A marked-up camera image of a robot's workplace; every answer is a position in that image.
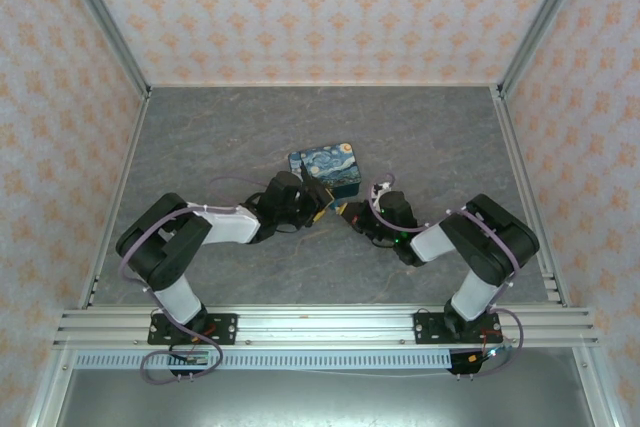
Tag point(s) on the starry night painted tin box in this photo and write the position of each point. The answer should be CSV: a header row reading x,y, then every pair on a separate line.
x,y
330,162

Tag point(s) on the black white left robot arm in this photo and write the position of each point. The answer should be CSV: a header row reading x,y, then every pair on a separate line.
x,y
165,242

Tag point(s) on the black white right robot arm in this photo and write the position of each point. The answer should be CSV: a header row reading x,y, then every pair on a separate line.
x,y
500,237

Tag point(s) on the aluminium mounting rail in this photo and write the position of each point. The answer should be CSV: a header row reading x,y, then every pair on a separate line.
x,y
325,324

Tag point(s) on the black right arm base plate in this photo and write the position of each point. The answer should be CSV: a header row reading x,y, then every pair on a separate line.
x,y
430,327

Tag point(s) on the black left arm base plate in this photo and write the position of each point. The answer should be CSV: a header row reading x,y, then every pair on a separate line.
x,y
225,327

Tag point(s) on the aluminium table side rail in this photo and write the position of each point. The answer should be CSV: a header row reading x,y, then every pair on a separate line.
x,y
125,177
515,157

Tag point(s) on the aluminium frame post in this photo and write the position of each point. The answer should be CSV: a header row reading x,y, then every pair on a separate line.
x,y
105,22
545,22

